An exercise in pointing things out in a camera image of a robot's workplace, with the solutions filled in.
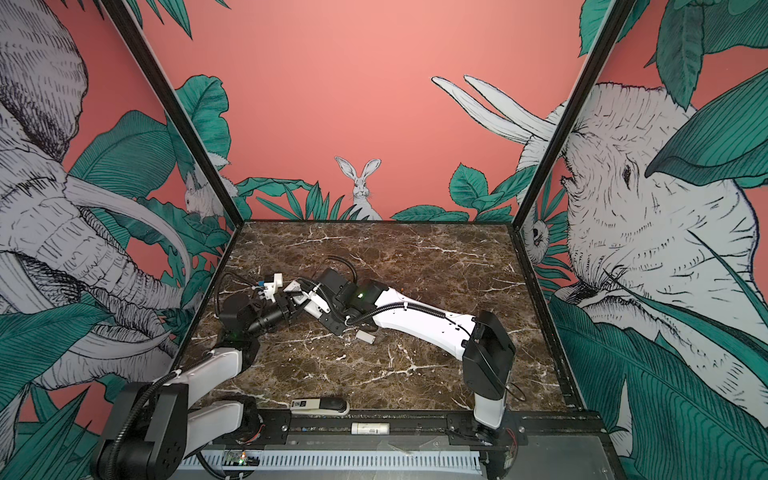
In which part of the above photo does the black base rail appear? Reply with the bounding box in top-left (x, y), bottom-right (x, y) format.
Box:
top-left (248, 409), bottom-right (607, 448)

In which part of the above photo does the white label tube on rail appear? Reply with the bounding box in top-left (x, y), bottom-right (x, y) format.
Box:
top-left (350, 422), bottom-right (390, 435)

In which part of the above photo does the white battery cover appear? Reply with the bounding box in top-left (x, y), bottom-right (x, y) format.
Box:
top-left (355, 330), bottom-right (376, 345)

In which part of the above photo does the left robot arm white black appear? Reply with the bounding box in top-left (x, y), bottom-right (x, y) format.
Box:
top-left (90, 287), bottom-right (309, 479)

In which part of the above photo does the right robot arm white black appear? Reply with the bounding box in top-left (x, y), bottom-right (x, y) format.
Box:
top-left (301, 268), bottom-right (516, 430)

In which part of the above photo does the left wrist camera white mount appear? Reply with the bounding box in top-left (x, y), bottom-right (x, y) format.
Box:
top-left (255, 273), bottom-right (283, 302)

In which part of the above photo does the black and white stapler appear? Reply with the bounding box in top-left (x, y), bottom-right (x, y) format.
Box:
top-left (289, 396), bottom-right (350, 416)

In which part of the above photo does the white remote control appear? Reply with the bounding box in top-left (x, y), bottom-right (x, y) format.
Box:
top-left (283, 281), bottom-right (331, 319)

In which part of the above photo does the white slotted cable duct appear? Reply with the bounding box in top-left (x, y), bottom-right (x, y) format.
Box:
top-left (203, 450), bottom-right (483, 474)

